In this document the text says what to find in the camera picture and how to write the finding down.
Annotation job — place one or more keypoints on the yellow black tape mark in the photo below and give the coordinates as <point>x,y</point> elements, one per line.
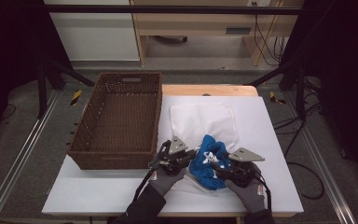
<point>275,98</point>
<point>76,97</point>

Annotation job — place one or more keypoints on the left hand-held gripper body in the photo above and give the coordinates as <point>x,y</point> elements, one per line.
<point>177,146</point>

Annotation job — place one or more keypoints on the black horizontal frame bar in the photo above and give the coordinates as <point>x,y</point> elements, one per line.
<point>167,9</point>

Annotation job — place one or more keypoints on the white wall socket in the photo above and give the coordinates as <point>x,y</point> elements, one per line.
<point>259,2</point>

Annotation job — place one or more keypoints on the metal floor rail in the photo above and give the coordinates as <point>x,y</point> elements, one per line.
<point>21,155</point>
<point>326,174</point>

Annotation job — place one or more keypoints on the blue cloth garment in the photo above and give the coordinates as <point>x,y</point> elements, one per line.
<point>205,171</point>

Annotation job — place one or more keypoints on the black stand legs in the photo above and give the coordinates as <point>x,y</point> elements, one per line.
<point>300,93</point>
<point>42,90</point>

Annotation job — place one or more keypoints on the wooden board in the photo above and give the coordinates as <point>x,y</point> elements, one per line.
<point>199,89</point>

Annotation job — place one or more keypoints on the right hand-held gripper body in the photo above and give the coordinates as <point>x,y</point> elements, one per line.
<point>245,154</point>

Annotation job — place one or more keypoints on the dark curtain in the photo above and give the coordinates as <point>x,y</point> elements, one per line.
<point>9,46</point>
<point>348,62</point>

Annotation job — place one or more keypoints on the brown wicker basket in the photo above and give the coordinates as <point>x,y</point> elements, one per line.
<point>121,118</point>

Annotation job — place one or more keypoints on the white cabinet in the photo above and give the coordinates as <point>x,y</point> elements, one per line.
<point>96,37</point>

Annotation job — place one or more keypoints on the white mesh laundry bag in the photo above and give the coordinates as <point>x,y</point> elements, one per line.
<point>202,121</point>

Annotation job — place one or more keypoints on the light wooden desk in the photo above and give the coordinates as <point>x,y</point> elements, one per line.
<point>199,23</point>

